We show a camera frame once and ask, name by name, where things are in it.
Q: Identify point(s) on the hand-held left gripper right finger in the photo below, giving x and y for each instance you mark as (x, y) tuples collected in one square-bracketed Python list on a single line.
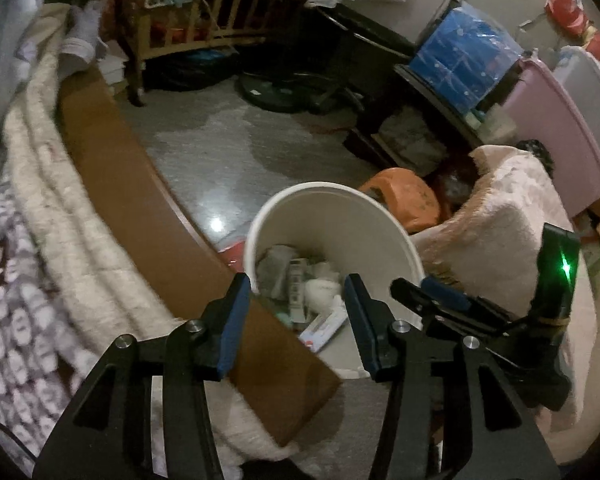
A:
[(365, 330)]

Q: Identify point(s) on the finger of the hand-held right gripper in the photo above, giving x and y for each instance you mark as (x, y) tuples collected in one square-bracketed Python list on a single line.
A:
[(445, 292), (411, 296)]

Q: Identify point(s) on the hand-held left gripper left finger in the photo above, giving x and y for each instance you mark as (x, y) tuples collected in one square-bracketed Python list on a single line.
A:
[(232, 325)]

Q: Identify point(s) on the white round bucket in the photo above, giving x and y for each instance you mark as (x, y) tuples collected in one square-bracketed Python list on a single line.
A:
[(330, 220)]

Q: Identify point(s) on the white red flat packet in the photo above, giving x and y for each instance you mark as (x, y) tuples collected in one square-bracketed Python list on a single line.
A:
[(325, 327)]

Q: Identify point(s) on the white crumpled tissue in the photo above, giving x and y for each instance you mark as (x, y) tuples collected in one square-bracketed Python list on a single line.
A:
[(324, 282)]

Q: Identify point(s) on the red floor item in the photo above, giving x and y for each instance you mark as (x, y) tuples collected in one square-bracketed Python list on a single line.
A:
[(232, 257)]

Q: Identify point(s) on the grey crumpled paper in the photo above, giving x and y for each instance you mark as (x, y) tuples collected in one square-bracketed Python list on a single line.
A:
[(275, 270)]

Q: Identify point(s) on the pink fluffy blanket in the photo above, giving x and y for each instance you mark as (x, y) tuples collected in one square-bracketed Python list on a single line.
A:
[(500, 220)]

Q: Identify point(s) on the orange plastic stool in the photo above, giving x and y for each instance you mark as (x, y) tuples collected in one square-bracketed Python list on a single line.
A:
[(410, 200)]

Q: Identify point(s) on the dark red object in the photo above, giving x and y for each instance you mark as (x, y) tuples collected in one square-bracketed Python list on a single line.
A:
[(455, 187)]

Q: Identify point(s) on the grey folded cloth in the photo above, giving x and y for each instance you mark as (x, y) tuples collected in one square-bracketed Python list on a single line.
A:
[(412, 135)]

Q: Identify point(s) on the small black object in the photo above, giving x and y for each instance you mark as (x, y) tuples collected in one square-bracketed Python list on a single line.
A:
[(535, 152)]

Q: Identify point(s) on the cream quilted blanket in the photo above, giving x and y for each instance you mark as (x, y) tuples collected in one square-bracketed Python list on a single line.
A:
[(80, 240)]

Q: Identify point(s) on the pink plastic storage bin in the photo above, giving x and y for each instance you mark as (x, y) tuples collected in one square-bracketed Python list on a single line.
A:
[(555, 125)]

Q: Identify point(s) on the brown white printed blanket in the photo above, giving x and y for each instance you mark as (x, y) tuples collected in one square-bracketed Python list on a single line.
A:
[(20, 300)]

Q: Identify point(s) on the black chair base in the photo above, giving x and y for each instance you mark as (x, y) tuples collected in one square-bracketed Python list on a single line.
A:
[(335, 95)]

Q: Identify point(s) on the dark low table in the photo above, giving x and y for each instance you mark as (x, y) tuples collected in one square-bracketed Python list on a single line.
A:
[(375, 80)]

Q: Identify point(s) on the black round fan base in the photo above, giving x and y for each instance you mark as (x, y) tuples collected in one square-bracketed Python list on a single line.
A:
[(275, 92)]

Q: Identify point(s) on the blue plastic-wrapped package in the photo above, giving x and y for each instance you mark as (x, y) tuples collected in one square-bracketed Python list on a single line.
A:
[(465, 55)]

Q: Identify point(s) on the white translucent storage bin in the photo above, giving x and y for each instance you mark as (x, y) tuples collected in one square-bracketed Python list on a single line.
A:
[(590, 90)]

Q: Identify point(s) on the black bag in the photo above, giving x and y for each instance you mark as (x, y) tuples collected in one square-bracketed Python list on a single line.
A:
[(190, 72)]

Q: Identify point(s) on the grey white box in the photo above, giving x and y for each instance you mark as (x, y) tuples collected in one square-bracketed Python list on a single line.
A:
[(410, 10)]

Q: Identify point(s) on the red bag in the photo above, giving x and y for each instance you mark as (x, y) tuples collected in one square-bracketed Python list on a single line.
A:
[(567, 15)]

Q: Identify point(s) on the wooden baby crib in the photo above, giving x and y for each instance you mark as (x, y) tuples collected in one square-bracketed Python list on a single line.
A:
[(220, 15)]

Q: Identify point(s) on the white folded cloth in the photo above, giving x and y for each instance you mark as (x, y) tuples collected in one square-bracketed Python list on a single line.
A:
[(82, 40)]

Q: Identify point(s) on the grey blue duvet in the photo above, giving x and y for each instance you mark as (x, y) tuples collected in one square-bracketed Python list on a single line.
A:
[(5, 45)]

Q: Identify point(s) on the brown wooden bed frame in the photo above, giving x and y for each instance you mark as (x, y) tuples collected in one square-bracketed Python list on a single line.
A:
[(145, 220)]

